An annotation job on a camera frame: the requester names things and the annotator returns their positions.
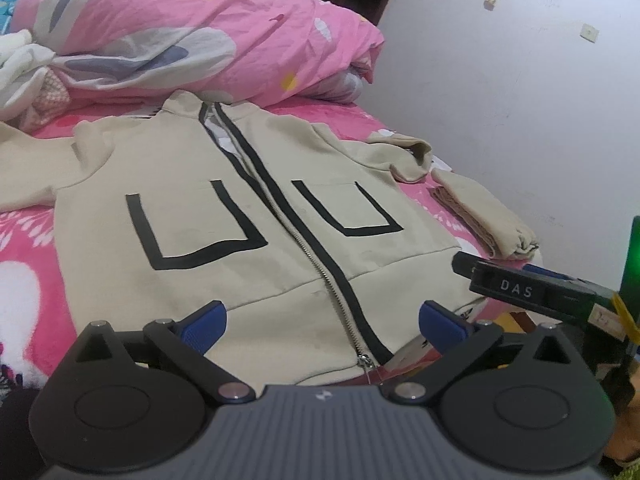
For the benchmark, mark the folded beige cloth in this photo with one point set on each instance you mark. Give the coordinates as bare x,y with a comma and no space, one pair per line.
480,210

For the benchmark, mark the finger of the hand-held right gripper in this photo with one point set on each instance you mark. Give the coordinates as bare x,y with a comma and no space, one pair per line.
550,271
515,287

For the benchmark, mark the white garment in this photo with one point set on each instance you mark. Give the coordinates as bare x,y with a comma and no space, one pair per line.
20,65

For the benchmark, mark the pink floral duvet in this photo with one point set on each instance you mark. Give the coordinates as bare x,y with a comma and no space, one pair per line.
200,35

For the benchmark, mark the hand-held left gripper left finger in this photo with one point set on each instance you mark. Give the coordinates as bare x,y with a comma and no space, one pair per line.
202,330

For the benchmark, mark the pink flower print bed blanket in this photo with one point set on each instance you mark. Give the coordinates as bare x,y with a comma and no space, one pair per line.
30,280

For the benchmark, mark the dark cloth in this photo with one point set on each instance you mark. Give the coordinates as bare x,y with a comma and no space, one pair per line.
15,435

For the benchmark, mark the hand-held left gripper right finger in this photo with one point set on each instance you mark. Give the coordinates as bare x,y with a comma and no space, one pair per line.
445,330

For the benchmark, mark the beige zip jacket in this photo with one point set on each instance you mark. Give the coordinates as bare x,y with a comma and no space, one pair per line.
200,210

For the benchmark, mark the white light switch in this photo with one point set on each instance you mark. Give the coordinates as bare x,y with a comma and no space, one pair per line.
588,32

